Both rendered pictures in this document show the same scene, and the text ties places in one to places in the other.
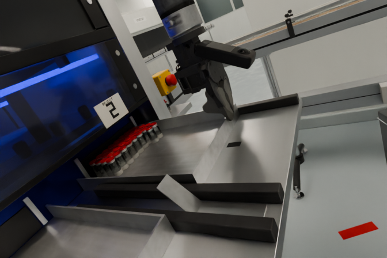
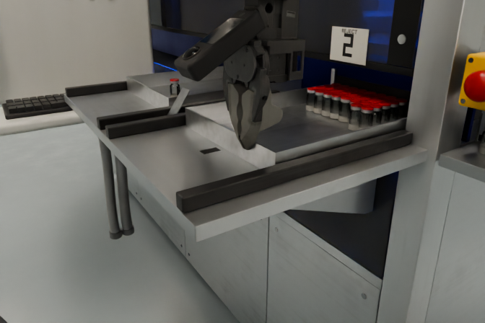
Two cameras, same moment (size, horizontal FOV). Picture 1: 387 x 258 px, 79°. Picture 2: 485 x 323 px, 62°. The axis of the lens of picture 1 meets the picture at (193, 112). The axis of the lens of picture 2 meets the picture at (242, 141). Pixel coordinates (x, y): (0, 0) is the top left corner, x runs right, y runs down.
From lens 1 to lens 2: 89 cm
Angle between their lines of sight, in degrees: 103
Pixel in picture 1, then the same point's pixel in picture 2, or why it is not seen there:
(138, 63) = (442, 6)
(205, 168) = (195, 123)
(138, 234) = not seen: hidden behind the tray
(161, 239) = (164, 104)
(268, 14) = not seen: outside the picture
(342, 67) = not seen: outside the picture
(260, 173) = (143, 142)
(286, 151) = (133, 157)
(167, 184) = (183, 94)
